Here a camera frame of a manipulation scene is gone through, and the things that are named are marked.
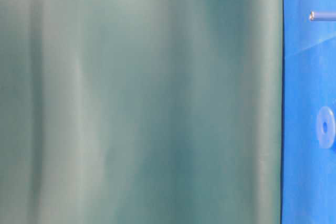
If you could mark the green backdrop curtain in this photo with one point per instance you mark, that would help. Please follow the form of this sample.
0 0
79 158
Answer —
141 111

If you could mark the blue work mat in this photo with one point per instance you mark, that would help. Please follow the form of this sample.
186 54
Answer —
308 171

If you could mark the metal shaft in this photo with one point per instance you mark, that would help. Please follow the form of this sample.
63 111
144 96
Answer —
322 16

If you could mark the small translucent blue gear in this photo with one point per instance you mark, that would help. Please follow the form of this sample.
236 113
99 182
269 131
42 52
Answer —
325 127

